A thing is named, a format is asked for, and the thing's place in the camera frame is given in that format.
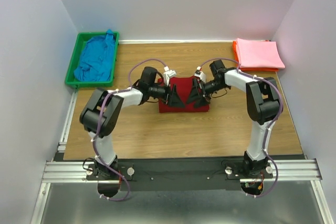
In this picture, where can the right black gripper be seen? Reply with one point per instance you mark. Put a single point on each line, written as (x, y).
(201, 91)

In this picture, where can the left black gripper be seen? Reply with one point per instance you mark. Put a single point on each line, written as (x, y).
(168, 95)

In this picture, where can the red t-shirt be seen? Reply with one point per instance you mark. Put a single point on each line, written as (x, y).
(183, 86)

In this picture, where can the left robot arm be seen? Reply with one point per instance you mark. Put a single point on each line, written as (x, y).
(100, 115)

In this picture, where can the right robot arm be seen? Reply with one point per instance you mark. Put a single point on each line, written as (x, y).
(264, 106)

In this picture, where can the orange folded t-shirt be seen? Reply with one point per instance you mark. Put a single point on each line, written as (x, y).
(250, 69)

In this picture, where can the pink folded t-shirt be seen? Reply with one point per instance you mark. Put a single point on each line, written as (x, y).
(259, 53)

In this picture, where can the blue t-shirt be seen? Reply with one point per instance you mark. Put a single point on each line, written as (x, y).
(97, 59)

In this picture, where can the green plastic bin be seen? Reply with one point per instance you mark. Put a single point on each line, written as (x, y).
(81, 40)

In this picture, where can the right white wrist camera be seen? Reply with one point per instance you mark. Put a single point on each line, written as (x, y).
(199, 74)

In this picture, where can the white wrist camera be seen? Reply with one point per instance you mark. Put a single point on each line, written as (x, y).
(199, 74)
(167, 75)

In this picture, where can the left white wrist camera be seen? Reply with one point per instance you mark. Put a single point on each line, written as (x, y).
(167, 75)

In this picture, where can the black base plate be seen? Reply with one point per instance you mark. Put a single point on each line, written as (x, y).
(180, 174)

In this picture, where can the aluminium frame rail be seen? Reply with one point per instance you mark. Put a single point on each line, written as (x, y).
(293, 170)

